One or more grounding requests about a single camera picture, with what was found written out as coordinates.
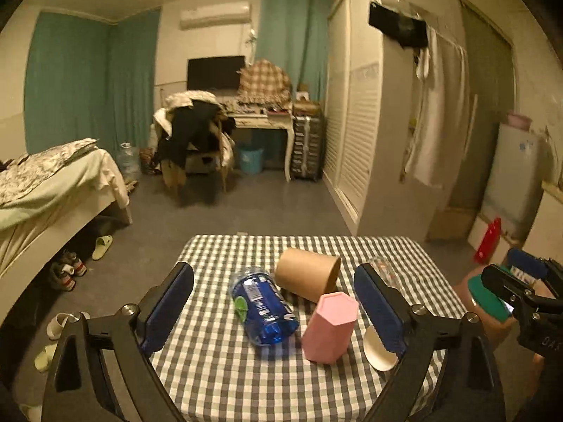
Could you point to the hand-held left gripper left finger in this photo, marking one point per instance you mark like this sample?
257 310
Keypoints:
169 305

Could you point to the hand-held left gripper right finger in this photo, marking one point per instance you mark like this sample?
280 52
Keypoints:
379 314

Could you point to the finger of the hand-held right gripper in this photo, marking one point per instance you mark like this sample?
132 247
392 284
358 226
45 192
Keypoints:
501 281
523 263

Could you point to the clear glass cup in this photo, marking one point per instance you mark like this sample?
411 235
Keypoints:
383 268

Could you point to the pink hexagonal cup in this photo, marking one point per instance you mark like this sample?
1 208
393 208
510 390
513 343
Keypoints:
327 329

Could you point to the brown paper cup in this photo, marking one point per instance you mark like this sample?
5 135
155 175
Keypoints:
303 272

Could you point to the green lid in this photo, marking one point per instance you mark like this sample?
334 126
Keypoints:
486 301

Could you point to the red bag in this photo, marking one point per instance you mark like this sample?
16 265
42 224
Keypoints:
488 241

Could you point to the brown stool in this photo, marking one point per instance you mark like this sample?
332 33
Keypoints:
473 325

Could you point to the checkered tablecloth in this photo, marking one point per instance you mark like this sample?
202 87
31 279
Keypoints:
211 360

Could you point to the flat cardboard box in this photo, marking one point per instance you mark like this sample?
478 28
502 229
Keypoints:
453 226

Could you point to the white refrigerator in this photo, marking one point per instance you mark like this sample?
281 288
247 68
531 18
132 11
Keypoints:
514 180

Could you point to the green slipper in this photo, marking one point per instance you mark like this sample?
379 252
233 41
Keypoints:
102 247
44 358

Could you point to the blue plastic bottle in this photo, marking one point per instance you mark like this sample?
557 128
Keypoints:
264 307

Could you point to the grey sneaker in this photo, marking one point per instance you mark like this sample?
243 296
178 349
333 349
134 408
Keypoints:
61 280
75 264

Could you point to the white slipper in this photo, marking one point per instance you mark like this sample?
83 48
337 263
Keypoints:
59 324

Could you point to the pink basin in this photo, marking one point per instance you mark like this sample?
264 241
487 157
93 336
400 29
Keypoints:
519 120

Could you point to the clear water jug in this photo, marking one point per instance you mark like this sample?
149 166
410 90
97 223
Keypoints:
128 162

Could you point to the bed with white sheet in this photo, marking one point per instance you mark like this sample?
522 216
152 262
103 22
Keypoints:
52 211

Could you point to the teal bucket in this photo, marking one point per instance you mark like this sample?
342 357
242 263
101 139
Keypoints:
250 159

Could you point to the white hanging garment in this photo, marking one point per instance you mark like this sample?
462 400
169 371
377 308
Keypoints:
433 118

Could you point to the grey door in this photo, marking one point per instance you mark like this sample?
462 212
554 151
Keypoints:
481 96

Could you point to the chair piled with clothes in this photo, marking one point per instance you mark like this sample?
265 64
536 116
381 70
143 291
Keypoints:
193 132

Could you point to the floral blanket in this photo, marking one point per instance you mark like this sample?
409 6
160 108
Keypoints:
39 169

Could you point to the white wardrobe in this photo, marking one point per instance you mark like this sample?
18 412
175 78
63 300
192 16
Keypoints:
369 118

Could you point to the white desk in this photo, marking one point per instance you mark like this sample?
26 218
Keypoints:
259 121

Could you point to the brown box on suitcase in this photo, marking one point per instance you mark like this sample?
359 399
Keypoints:
305 109

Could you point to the black television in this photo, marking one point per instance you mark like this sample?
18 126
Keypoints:
215 72

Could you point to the plaid cloth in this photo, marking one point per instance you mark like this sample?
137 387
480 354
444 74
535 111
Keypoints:
264 81

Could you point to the wide teal curtain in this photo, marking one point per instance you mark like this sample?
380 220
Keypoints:
79 79

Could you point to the black hanging cloth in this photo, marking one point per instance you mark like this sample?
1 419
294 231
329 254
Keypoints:
398 24

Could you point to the white air conditioner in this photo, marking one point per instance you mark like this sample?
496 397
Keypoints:
214 15

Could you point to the narrow teal curtain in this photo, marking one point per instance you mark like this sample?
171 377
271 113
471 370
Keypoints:
292 30

